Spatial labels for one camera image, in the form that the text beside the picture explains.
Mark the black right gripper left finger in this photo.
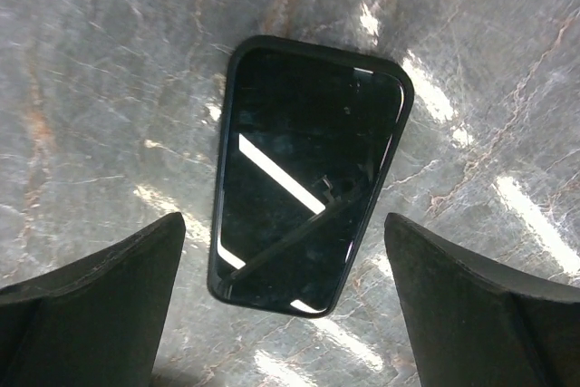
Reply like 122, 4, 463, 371
1, 212, 186, 386

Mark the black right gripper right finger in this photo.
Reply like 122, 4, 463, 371
384, 213, 579, 386

